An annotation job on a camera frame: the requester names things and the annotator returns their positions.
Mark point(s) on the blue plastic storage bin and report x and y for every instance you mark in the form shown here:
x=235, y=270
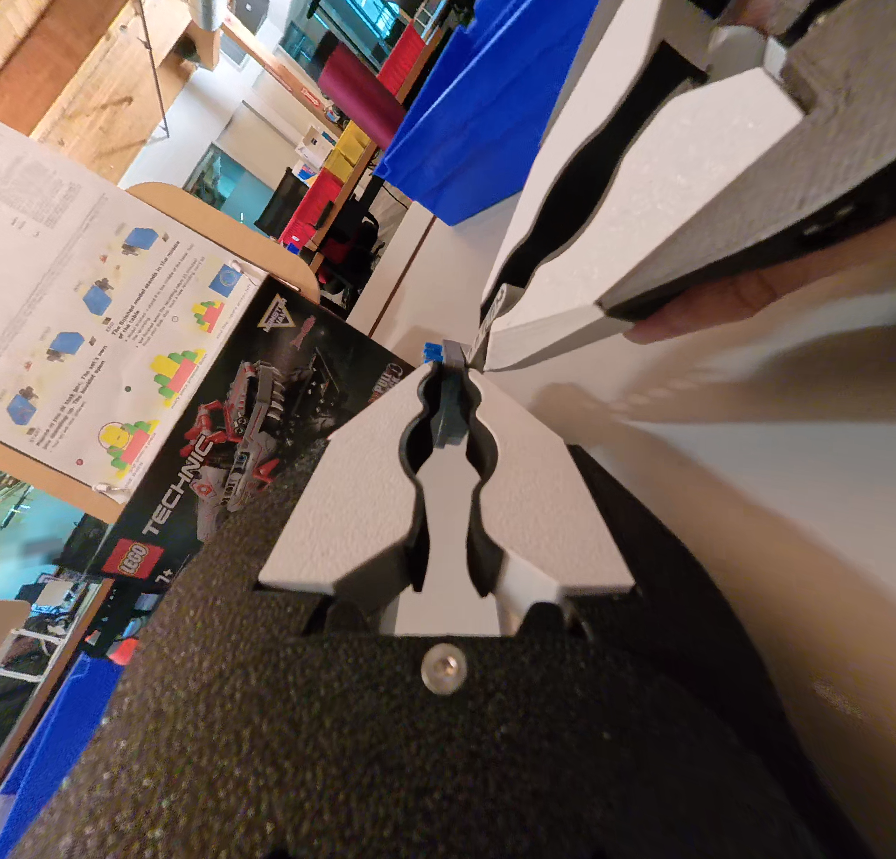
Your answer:
x=490, y=103
x=49, y=740

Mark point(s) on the grey lego chassis assembly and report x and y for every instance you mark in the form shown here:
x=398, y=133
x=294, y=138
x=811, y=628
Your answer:
x=448, y=411

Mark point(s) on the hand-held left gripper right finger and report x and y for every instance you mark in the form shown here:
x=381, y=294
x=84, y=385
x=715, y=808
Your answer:
x=553, y=523

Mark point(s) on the white cardboard box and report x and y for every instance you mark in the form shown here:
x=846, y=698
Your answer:
x=315, y=145

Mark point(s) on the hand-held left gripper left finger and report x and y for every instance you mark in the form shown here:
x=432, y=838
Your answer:
x=336, y=523

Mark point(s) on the yellow plastic bin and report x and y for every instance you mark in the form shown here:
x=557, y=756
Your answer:
x=350, y=152

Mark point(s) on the light grey lego beam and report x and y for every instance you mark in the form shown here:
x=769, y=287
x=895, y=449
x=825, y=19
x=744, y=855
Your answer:
x=490, y=320

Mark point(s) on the black lego set box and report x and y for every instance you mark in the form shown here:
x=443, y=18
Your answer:
x=280, y=397

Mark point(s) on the person's right hand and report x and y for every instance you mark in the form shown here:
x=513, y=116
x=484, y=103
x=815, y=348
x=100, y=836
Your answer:
x=735, y=299

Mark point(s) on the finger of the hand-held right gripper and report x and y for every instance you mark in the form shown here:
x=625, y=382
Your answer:
x=595, y=103
x=665, y=201

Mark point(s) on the maroon water bottle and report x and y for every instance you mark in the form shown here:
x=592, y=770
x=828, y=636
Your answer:
x=364, y=96

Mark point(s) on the red plastic bin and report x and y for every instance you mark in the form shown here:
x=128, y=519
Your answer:
x=311, y=208

